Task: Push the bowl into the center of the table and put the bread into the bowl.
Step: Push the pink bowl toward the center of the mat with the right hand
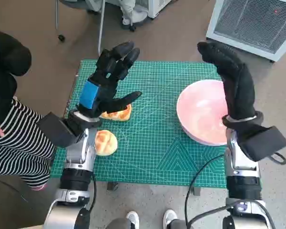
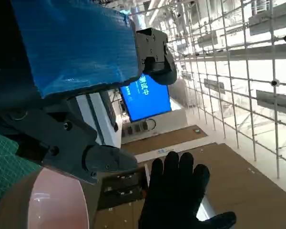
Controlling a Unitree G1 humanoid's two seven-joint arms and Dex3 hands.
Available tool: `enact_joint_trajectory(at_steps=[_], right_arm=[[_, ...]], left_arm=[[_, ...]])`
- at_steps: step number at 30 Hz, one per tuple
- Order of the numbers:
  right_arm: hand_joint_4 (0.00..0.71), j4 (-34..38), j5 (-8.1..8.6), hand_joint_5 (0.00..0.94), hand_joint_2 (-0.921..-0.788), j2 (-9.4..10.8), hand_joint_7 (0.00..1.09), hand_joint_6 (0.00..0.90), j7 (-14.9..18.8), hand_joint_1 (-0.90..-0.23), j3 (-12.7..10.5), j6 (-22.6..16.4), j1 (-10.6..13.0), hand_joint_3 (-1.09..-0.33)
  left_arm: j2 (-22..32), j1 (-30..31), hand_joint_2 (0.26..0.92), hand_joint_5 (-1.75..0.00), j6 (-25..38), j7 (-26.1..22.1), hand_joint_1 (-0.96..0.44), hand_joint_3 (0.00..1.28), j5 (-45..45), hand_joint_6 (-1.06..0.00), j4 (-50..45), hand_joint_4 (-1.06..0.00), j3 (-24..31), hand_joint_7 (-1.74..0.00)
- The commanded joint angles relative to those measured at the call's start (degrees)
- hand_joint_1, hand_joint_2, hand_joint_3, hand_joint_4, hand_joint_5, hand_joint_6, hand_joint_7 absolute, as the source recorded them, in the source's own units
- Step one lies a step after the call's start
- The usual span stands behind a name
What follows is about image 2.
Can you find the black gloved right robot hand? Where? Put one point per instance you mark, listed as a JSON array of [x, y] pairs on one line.
[[174, 190]]

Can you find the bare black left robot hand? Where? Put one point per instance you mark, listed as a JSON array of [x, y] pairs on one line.
[[74, 43]]

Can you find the pink bowl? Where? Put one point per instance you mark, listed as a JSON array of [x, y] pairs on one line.
[[50, 202]]

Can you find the white power strip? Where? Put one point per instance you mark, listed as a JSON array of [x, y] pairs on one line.
[[138, 127]]

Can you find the white cabinet with grey grille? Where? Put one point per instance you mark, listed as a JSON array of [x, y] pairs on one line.
[[95, 114]]

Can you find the blue display screen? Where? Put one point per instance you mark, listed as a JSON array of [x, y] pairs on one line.
[[147, 100]]

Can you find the green cutting mat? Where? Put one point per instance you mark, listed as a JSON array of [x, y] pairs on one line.
[[4, 162]]

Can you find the white metal grid frame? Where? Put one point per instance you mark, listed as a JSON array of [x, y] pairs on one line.
[[228, 71]]

